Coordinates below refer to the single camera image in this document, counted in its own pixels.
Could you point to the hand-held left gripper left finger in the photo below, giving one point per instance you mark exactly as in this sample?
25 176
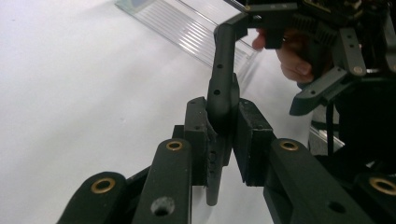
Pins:
196 155

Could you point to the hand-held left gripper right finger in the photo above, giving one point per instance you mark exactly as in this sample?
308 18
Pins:
253 149

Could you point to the black phone case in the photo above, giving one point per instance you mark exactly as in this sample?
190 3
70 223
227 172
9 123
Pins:
222 77

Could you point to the clear plastic tray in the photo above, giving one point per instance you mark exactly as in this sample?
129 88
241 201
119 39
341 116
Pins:
186 28

